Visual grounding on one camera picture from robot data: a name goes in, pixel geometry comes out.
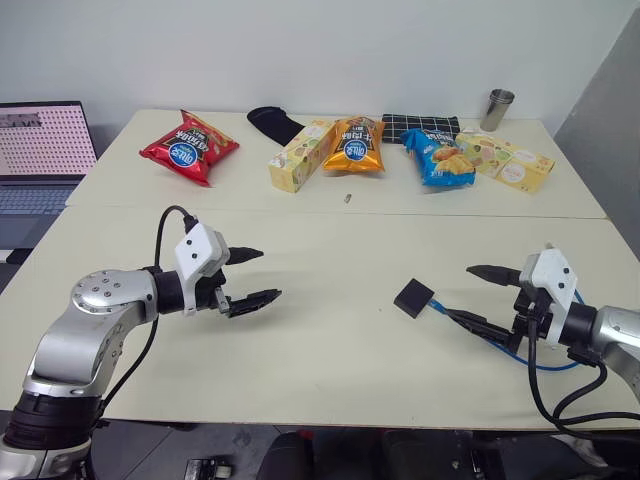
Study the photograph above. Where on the black checked cloth pouch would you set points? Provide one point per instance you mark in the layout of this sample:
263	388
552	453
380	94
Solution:
420	125

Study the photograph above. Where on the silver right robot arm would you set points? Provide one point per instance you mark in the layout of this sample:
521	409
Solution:
617	335

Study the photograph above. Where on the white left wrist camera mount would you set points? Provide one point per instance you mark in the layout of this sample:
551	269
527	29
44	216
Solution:
196	252

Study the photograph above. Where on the yellow snack box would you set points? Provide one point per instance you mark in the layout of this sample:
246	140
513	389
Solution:
507	161
300	156

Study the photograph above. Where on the small black square block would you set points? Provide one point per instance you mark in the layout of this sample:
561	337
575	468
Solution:
414	298

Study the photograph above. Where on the small black device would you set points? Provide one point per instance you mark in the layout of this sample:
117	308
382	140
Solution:
209	470

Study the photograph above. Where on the grey laptop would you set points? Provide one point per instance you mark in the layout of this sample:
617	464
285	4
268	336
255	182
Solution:
40	150

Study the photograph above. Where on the steel cup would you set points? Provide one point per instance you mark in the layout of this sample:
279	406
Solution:
496	110

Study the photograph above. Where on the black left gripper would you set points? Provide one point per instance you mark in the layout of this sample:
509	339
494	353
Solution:
212	292

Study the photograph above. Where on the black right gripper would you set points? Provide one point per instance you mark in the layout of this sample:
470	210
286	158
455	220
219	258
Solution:
531	312

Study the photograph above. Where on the black sock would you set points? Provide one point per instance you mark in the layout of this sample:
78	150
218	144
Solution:
275	122

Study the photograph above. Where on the orange chip bag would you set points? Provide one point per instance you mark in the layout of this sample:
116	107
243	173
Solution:
355	146

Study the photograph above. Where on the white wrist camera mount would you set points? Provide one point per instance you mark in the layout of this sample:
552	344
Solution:
196	252
555	280

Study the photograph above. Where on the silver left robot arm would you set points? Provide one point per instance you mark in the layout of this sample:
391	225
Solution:
75	345

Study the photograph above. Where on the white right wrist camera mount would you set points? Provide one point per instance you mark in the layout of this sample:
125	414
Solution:
555	280

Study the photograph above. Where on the blue chip bag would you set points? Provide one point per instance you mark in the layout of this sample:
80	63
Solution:
442	159

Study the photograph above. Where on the grey partition panel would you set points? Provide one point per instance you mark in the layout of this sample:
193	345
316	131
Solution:
605	140

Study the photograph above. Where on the red chip bag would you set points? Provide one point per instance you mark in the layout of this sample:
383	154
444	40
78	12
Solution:
187	150

